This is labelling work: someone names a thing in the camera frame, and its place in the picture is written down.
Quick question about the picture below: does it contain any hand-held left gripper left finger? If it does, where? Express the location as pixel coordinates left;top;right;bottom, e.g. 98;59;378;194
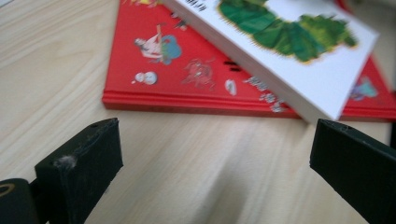
35;117;124;224

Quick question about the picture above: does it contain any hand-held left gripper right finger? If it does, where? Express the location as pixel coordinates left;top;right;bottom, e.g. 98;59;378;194
309;119;396;224

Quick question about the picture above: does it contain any white caterpillar picture book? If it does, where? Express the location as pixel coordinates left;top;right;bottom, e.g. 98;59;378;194
162;0;381;125

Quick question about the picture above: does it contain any red picture book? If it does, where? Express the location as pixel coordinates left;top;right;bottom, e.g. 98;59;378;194
102;0;396;123

